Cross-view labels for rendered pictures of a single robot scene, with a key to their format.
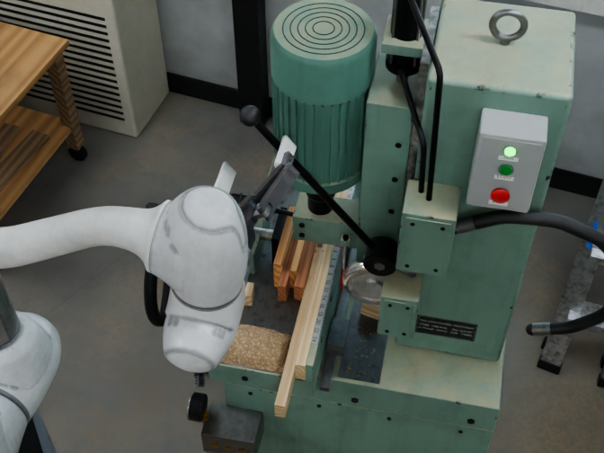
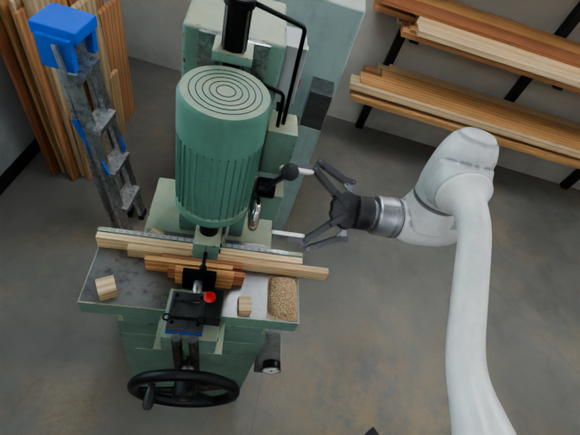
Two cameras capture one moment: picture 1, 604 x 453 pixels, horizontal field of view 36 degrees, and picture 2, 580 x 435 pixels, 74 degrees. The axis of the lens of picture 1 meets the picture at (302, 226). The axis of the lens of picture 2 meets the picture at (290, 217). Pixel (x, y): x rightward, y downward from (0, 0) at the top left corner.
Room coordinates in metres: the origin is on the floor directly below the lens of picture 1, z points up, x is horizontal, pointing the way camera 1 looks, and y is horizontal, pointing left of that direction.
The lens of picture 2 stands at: (1.36, 0.57, 1.92)
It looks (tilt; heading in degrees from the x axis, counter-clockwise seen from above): 49 degrees down; 242
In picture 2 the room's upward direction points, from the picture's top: 21 degrees clockwise
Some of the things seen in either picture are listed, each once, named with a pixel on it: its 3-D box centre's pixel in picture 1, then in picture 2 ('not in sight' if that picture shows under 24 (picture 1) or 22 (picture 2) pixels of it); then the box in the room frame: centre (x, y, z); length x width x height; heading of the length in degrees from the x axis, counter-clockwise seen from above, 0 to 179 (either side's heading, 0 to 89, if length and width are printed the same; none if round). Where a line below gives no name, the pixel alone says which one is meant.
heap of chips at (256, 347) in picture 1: (252, 341); (283, 294); (1.03, 0.10, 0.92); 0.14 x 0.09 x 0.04; 78
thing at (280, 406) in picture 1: (312, 284); (231, 262); (1.17, -0.02, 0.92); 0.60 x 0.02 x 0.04; 168
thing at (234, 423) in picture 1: (232, 431); (267, 352); (1.02, 0.16, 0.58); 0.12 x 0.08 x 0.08; 78
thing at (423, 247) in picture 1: (427, 229); (278, 143); (1.06, -0.22, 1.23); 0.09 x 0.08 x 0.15; 78
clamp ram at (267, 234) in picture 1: (265, 235); (197, 289); (1.28, 0.08, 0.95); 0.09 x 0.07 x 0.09; 168
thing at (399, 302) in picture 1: (400, 300); (265, 199); (1.06, -0.18, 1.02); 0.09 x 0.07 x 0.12; 168
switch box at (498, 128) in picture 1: (505, 162); (288, 66); (1.05, -0.32, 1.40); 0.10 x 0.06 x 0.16; 78
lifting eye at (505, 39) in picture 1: (508, 26); not in sight; (1.19, -0.32, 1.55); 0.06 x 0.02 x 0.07; 78
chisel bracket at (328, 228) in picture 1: (329, 223); (209, 233); (1.24, -0.06, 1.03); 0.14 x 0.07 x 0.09; 78
